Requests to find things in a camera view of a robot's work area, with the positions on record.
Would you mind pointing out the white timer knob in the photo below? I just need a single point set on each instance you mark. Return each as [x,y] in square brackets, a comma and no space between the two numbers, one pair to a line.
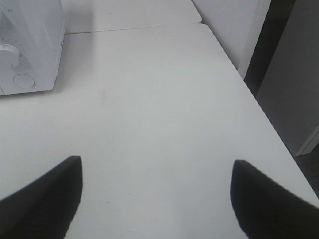
[9,56]

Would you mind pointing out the white microwave oven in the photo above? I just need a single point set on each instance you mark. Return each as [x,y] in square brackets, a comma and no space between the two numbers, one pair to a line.
[36,28]

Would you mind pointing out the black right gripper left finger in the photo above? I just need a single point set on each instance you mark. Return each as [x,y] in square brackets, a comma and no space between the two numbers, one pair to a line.
[45,208]

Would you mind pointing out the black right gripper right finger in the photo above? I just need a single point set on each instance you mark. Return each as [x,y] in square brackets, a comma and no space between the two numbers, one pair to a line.
[266,210]

